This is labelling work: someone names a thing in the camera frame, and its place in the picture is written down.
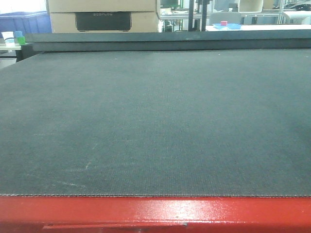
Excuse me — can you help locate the green cube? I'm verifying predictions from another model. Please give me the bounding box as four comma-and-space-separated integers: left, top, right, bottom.
16, 36, 26, 45

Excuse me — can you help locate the white open box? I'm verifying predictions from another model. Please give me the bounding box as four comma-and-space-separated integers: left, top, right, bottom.
238, 0, 264, 13

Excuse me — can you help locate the black vertical post right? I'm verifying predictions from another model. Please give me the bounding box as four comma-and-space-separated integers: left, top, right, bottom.
201, 0, 209, 32

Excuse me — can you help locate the white paper cup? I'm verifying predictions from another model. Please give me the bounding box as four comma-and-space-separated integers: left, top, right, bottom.
1, 31, 15, 48

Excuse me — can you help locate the black vertical post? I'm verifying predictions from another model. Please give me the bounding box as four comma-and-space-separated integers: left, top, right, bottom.
188, 0, 194, 32
201, 0, 209, 32

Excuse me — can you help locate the dark raised table board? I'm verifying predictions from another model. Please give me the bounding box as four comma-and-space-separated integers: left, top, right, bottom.
25, 29, 311, 52

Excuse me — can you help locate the blue storage bin background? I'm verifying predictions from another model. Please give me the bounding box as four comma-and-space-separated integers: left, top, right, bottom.
0, 11, 52, 34

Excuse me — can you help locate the black vertical post left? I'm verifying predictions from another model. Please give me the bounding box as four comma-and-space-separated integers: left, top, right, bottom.
188, 0, 194, 32

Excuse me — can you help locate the grey chair back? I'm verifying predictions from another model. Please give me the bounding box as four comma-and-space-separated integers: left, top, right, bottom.
209, 12, 242, 25

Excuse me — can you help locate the large cardboard box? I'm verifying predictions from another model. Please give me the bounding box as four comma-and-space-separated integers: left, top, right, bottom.
47, 0, 160, 33

